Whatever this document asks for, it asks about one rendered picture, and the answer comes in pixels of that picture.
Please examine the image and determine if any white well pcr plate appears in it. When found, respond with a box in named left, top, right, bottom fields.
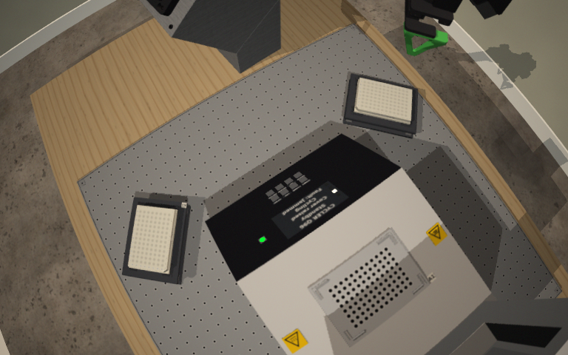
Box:
left=128, top=205, right=178, bottom=274

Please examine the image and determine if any cream well plate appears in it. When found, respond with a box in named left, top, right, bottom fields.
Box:
left=354, top=78, right=412, bottom=125

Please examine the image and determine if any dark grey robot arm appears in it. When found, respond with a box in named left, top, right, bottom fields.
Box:
left=147, top=0, right=512, bottom=19

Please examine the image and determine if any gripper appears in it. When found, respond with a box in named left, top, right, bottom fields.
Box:
left=404, top=0, right=454, bottom=56

